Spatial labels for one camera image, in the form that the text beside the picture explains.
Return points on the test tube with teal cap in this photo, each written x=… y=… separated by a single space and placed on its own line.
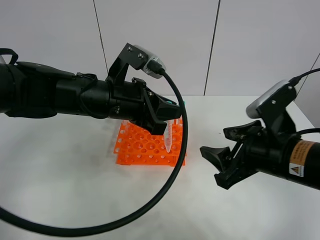
x=168 y=135

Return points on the orange test tube rack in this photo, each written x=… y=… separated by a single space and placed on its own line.
x=136 y=146

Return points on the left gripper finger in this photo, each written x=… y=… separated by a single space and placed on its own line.
x=154 y=127
x=165 y=109

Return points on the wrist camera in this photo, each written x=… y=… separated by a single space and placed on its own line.
x=271 y=108
x=138 y=58

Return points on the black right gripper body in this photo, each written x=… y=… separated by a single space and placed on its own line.
x=249 y=156

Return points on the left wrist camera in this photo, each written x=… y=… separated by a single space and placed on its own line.
x=138 y=58

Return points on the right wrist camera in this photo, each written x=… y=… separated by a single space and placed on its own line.
x=271 y=108

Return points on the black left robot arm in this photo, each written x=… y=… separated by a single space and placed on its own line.
x=37 y=91

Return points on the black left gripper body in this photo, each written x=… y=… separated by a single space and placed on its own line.
x=132 y=101

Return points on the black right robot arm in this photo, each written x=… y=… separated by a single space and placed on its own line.
x=292 y=158

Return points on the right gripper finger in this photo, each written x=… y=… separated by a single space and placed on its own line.
x=228 y=174
x=243 y=132

